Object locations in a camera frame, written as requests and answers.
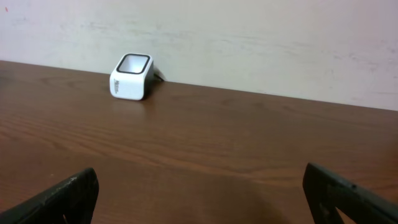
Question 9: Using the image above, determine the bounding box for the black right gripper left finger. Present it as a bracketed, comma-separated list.
[1, 167, 99, 224]

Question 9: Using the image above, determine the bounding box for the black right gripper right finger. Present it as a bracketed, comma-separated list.
[302, 163, 397, 224]

